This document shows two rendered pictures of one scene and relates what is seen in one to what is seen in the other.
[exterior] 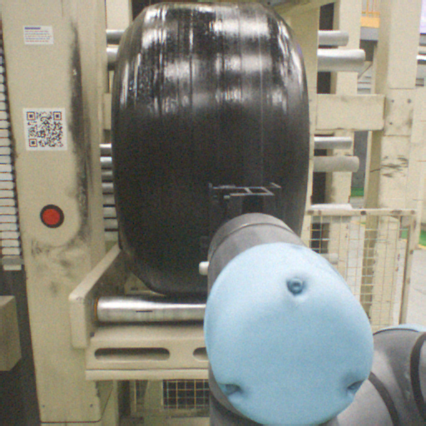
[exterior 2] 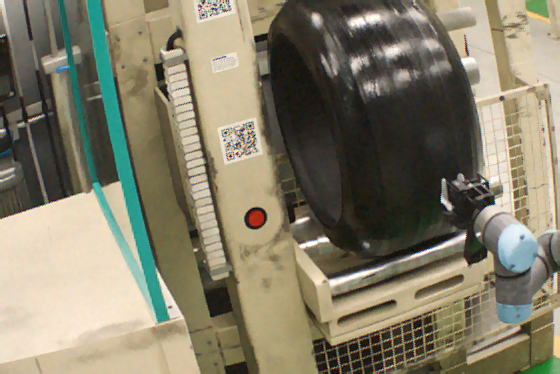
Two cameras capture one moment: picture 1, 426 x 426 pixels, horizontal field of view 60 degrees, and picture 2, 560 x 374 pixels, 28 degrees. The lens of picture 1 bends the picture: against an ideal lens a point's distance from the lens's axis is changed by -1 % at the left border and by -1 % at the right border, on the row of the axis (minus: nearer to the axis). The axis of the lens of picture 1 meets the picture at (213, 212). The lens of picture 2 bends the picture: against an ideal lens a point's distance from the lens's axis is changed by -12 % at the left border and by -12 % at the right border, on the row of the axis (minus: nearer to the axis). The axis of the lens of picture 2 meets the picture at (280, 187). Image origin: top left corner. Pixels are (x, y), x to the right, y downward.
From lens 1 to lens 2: 186 cm
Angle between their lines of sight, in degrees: 17
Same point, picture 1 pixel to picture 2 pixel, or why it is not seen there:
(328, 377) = (530, 255)
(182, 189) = (412, 179)
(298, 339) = (523, 249)
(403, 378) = (547, 252)
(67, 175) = (266, 176)
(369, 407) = (538, 265)
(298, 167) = (477, 141)
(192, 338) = (412, 284)
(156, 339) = (385, 294)
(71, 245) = (277, 240)
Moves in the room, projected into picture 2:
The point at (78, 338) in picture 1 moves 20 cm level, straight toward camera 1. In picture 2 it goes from (327, 313) to (394, 341)
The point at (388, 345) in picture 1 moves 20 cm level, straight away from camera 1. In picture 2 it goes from (542, 243) to (541, 196)
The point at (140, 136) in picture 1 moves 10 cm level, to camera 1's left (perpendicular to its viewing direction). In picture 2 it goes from (379, 152) to (327, 167)
